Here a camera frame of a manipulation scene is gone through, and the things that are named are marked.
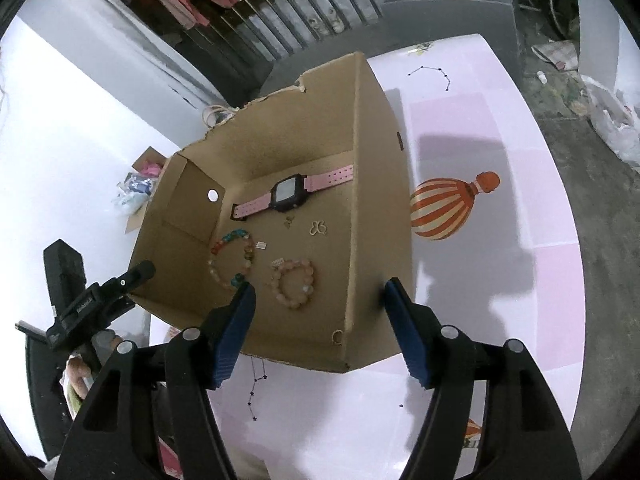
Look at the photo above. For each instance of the pink strap smartwatch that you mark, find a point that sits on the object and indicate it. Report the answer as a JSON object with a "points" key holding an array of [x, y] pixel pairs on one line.
{"points": [[292, 192]]}

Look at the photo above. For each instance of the large brown cardboard box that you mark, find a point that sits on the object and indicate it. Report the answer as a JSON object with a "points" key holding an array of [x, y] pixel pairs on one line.
{"points": [[316, 296]]}

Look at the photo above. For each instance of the open cardboard box on floor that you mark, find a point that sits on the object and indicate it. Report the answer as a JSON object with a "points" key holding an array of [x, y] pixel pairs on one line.
{"points": [[134, 193]]}

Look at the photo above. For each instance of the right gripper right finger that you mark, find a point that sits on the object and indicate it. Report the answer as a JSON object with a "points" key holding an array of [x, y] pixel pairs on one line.
{"points": [[524, 435]]}

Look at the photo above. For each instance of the pink balloon print tablecloth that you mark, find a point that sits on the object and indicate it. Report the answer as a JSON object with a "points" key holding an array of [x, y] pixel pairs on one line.
{"points": [[494, 251]]}

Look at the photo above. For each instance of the person's right hand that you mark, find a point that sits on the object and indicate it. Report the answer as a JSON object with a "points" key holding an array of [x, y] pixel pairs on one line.
{"points": [[79, 377]]}

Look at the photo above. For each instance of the metal balcony railing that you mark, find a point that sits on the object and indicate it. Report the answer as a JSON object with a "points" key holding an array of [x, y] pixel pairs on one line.
{"points": [[262, 32]]}

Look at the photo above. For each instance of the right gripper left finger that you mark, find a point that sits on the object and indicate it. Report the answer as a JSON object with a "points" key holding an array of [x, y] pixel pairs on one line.
{"points": [[146, 396]]}

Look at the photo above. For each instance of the gold clover earring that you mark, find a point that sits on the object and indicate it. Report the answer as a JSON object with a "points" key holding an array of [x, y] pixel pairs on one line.
{"points": [[318, 227]]}

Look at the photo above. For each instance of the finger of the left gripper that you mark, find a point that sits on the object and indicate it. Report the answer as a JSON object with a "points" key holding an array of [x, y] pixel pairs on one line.
{"points": [[114, 293]]}

